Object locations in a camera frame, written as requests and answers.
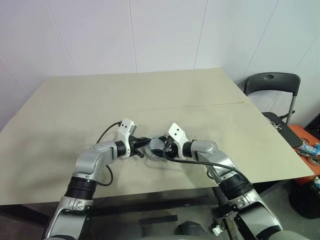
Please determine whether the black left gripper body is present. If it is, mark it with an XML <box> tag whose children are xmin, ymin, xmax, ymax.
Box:
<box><xmin>129</xmin><ymin>136</ymin><xmax>146</xmax><ymax>160</ymax></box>

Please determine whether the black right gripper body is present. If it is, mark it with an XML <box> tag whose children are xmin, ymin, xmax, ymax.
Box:
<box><xmin>164</xmin><ymin>139</ymin><xmax>181</xmax><ymax>161</ymax></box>

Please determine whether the small grey metal gear part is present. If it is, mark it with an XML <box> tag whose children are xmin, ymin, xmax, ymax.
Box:
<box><xmin>145</xmin><ymin>147</ymin><xmax>168</xmax><ymax>163</ymax></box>

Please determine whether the dark rounded shape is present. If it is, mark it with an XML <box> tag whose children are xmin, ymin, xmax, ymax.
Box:
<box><xmin>176</xmin><ymin>221</ymin><xmax>208</xmax><ymax>236</ymax></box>

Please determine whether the silver metal clamp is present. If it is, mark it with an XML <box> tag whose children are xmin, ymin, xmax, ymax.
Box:
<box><xmin>211</xmin><ymin>223</ymin><xmax>223</xmax><ymax>236</ymax></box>

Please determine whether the grey robot torso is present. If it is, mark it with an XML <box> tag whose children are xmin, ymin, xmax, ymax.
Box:
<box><xmin>147</xmin><ymin>233</ymin><xmax>253</xmax><ymax>240</ymax></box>

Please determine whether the silver spoked wheel part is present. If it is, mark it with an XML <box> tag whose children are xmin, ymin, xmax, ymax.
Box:
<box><xmin>268</xmin><ymin>117</ymin><xmax>285</xmax><ymax>131</ymax></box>

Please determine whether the black mat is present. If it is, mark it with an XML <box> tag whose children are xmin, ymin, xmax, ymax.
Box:
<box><xmin>261</xmin><ymin>111</ymin><xmax>304</xmax><ymax>149</ymax></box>

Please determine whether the orange box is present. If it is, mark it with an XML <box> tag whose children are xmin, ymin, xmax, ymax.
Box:
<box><xmin>289</xmin><ymin>124</ymin><xmax>320</xmax><ymax>167</ymax></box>

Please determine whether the small blue package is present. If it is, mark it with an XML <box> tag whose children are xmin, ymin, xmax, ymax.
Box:
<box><xmin>299</xmin><ymin>143</ymin><xmax>320</xmax><ymax>156</ymax></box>

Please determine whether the black bag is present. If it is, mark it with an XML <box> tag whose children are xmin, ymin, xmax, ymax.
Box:
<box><xmin>289</xmin><ymin>174</ymin><xmax>320</xmax><ymax>221</ymax></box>

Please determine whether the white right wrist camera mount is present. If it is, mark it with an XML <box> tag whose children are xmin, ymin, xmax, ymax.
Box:
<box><xmin>167</xmin><ymin>122</ymin><xmax>191</xmax><ymax>161</ymax></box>

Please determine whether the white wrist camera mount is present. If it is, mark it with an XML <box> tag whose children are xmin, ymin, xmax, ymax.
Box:
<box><xmin>117</xmin><ymin>118</ymin><xmax>138</xmax><ymax>159</ymax></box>
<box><xmin>167</xmin><ymin>122</ymin><xmax>191</xmax><ymax>161</ymax></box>

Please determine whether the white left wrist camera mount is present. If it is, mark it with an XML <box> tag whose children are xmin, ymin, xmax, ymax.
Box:
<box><xmin>117</xmin><ymin>118</ymin><xmax>138</xmax><ymax>159</ymax></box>

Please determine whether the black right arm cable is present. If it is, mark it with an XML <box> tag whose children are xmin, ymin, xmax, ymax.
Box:
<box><xmin>162</xmin><ymin>138</ymin><xmax>252</xmax><ymax>187</ymax></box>

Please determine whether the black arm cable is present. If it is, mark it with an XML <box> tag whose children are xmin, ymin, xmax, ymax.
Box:
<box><xmin>96</xmin><ymin>121</ymin><xmax>114</xmax><ymax>186</ymax></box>
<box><xmin>162</xmin><ymin>138</ymin><xmax>252</xmax><ymax>187</ymax></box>

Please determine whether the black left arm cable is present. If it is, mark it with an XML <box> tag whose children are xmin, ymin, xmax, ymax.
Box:
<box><xmin>96</xmin><ymin>121</ymin><xmax>114</xmax><ymax>186</ymax></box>

